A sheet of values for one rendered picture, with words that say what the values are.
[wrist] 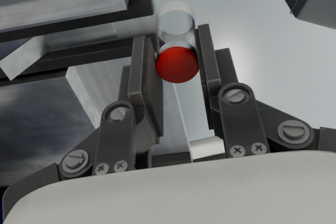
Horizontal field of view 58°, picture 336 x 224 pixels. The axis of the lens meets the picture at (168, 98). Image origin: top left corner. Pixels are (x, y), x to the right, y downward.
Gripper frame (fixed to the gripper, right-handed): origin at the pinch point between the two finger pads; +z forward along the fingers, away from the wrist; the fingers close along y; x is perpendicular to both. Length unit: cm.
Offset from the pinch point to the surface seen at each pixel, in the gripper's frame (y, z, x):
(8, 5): -21.6, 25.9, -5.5
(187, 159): -4.5, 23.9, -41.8
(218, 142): 2, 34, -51
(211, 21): 9, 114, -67
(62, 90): -21.6, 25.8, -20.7
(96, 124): -17.9, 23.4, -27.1
